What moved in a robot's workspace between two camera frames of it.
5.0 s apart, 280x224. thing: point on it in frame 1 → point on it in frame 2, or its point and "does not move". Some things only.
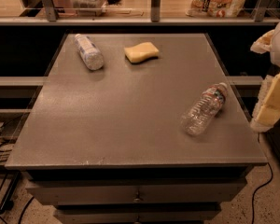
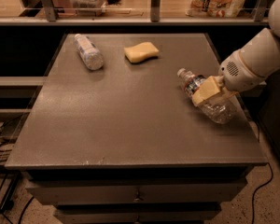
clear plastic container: x=90 y=0 does not move
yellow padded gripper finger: x=273 y=102 → x=206 y=90
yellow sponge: x=141 y=52 does not move
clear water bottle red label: x=199 y=115 → x=223 y=107
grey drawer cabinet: x=134 y=128 does not move
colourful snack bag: x=216 y=1 does not move
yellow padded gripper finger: x=262 y=45 → x=227 y=93
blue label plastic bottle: x=90 y=54 does not move
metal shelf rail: x=52 y=19 does not move
